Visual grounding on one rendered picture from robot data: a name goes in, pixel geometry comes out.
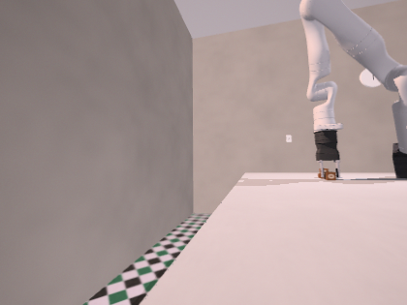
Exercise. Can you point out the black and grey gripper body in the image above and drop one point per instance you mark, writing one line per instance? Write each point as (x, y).
(326, 139)

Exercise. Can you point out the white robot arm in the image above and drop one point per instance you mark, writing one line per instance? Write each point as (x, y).
(361, 42)

